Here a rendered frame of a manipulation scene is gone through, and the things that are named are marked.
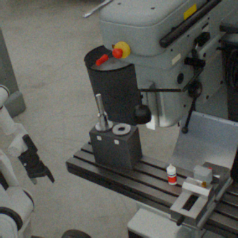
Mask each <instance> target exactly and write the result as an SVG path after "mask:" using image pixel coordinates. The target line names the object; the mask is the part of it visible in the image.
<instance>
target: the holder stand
mask: <svg viewBox="0 0 238 238"><path fill-rule="evenodd" d="M108 122H109V126H108V127H106V128H101V127H100V125H99V122H97V123H96V124H95V126H94V127H93V128H92V129H91V130H90V131H89V136H90V141H91V145H92V150H93V153H94V159H95V161H99V162H103V163H106V164H111V165H115V166H118V167H122V168H126V169H130V170H133V168H134V166H135V165H136V164H137V163H138V161H139V160H140V159H141V158H142V156H143V153H142V149H141V142H140V137H139V129H138V126H133V125H128V124H126V123H118V122H115V121H110V120H109V121H108Z"/></svg>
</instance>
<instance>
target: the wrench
mask: <svg viewBox="0 0 238 238"><path fill-rule="evenodd" d="M112 1H113V0H106V1H104V2H103V3H101V4H99V5H98V6H97V7H95V8H93V9H92V10H91V11H89V12H88V13H86V14H84V15H83V16H82V18H85V19H86V18H88V17H89V16H91V15H92V14H94V13H95V12H97V11H98V10H100V9H101V8H103V7H104V6H106V5H107V4H108V3H110V2H112Z"/></svg>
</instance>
